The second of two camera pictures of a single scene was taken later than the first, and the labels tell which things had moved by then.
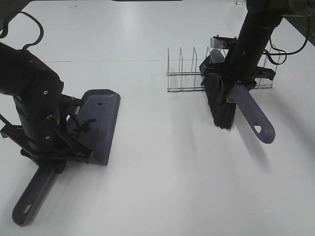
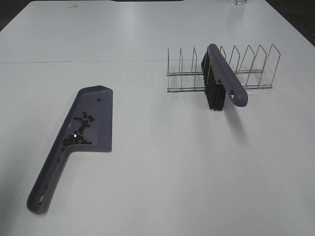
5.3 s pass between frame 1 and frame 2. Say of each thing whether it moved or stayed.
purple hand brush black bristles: moved
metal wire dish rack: stayed
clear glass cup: stayed
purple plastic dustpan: moved
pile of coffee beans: moved
